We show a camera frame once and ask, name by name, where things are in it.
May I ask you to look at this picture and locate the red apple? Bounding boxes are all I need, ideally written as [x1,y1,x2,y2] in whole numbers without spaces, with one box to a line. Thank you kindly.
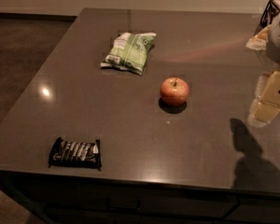
[160,77,189,106]

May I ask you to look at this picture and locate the black wire basket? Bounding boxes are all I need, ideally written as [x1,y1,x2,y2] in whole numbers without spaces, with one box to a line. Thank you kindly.
[255,0,280,34]

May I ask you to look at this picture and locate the green chip bag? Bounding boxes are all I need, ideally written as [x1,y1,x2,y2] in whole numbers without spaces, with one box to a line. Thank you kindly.
[101,32,156,76]

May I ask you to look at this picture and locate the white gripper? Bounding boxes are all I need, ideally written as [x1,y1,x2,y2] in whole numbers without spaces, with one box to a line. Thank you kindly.
[247,13,280,128]

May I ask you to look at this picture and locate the snack packet near basket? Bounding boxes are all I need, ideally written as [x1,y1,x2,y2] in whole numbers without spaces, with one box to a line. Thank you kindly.
[245,25,270,50]

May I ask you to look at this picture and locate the black rxbar chocolate wrapper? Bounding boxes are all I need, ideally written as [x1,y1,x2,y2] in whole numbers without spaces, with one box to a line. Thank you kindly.
[49,137,102,170]

